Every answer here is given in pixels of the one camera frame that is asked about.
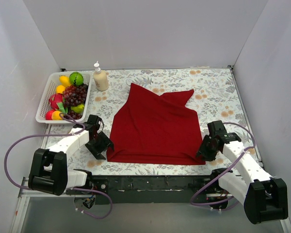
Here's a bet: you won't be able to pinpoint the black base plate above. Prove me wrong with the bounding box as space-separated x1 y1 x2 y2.
84 175 213 204

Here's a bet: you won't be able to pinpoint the pink toy dragon fruit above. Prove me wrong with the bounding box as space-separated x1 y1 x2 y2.
48 93 64 110

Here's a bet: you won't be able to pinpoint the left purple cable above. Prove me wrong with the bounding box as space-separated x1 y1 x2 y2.
4 112 113 220

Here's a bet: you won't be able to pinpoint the red t-shirt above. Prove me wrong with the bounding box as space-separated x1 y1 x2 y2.
107 84 205 165

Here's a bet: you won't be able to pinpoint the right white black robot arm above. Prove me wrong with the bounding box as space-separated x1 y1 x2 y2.
190 120 288 224

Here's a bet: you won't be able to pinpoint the yellow toy mango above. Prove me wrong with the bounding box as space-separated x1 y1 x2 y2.
59 76 71 87

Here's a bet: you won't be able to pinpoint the green toy apple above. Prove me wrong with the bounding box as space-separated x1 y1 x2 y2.
69 72 84 86

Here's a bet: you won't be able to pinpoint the cream lotion pump bottle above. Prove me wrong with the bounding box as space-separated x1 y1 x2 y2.
93 61 109 91

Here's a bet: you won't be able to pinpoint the round patterned brooch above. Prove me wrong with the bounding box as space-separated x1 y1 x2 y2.
126 79 132 86

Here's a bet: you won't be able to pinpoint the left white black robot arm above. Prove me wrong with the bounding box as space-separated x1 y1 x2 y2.
28 115 114 196

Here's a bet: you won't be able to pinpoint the dark purple toy grapes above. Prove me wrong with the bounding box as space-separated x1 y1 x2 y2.
64 111 82 120

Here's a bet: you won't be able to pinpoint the red yellow toy peach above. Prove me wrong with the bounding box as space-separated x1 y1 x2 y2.
45 110 63 120

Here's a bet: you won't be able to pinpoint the green toy pear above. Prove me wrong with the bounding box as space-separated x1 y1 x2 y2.
70 103 85 114

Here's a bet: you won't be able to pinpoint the orange toy fruit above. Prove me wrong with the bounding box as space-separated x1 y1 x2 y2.
56 85 65 94

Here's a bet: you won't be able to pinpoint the white plastic fruit basket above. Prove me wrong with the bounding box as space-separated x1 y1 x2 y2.
35 71 93 124

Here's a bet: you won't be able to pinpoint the aluminium frame rail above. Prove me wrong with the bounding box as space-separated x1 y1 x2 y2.
10 190 291 233

